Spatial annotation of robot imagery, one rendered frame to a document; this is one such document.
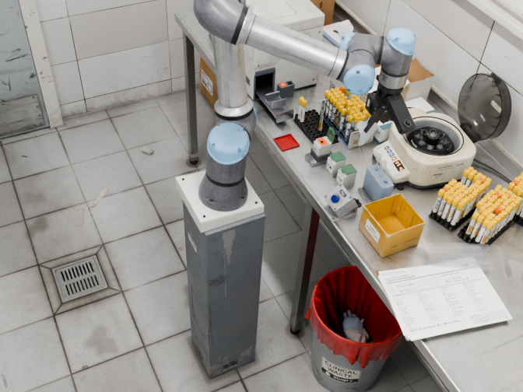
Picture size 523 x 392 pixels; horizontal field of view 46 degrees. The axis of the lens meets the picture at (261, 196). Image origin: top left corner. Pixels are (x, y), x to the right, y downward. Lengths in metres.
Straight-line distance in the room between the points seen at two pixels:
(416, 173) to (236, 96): 0.63
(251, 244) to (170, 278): 0.93
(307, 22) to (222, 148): 0.71
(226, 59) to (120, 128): 1.95
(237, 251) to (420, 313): 0.60
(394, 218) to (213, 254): 0.57
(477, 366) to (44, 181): 2.38
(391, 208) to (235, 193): 0.48
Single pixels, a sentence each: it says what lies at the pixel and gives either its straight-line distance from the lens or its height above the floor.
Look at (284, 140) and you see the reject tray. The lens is 2.17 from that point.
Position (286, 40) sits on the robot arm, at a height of 1.47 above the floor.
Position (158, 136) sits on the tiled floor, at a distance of 3.55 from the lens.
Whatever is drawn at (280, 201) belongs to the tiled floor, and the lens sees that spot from 3.18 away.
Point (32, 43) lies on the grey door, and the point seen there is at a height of 0.54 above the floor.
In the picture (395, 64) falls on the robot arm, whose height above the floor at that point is 1.37.
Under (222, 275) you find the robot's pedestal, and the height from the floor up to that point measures 0.65.
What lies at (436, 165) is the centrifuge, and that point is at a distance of 2.02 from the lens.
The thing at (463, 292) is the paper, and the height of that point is 0.89.
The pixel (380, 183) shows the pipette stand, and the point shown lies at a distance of 1.92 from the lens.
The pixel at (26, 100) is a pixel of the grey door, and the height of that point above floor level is 0.22.
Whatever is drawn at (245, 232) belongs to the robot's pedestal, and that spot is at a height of 0.82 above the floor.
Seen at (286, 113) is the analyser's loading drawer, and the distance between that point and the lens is 2.21.
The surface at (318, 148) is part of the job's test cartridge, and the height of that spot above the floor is 0.94.
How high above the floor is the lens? 2.27
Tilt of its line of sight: 45 degrees down
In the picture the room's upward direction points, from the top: 4 degrees clockwise
